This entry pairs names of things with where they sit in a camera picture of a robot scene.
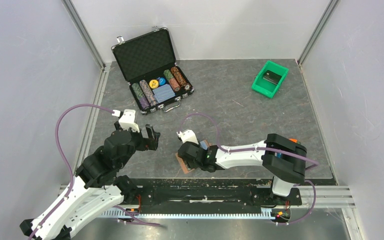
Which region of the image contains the tan leather card holder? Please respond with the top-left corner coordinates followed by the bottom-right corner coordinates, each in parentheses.
top-left (174, 139), bottom-right (218, 175)

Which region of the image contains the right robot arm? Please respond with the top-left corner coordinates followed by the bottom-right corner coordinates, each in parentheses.
top-left (177, 130), bottom-right (307, 204)

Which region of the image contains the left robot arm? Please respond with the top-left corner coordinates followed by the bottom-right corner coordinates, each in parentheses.
top-left (19, 124), bottom-right (161, 240)

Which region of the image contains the blue playing card deck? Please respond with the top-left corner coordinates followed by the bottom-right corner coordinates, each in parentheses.
top-left (153, 84), bottom-right (176, 103)

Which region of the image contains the purple poker chip row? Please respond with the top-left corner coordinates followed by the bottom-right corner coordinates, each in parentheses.
top-left (139, 79), bottom-right (158, 107)

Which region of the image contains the green poker chip row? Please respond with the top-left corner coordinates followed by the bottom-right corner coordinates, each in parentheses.
top-left (131, 83), bottom-right (150, 110)

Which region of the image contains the yellow dealer button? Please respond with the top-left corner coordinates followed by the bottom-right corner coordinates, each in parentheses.
top-left (148, 79), bottom-right (160, 89)

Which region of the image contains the blue dealer button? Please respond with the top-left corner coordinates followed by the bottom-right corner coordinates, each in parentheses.
top-left (157, 77), bottom-right (167, 87)

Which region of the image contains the green red chip row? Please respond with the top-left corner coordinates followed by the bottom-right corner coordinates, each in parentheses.
top-left (163, 69), bottom-right (181, 92)

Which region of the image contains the orange brown chip row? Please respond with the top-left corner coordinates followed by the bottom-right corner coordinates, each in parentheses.
top-left (170, 66), bottom-right (192, 91)

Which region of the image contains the black poker chip case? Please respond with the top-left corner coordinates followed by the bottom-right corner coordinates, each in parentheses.
top-left (111, 27), bottom-right (195, 115)

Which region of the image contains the green plastic bin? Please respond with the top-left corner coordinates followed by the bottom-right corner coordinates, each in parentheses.
top-left (251, 60), bottom-right (289, 99)

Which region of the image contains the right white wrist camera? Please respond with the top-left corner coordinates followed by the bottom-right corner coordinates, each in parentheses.
top-left (176, 129), bottom-right (199, 145)

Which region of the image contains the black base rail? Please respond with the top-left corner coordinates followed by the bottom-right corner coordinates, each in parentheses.
top-left (104, 177), bottom-right (302, 221)

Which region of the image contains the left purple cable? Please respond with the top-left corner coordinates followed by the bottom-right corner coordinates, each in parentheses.
top-left (27, 103), bottom-right (161, 240)

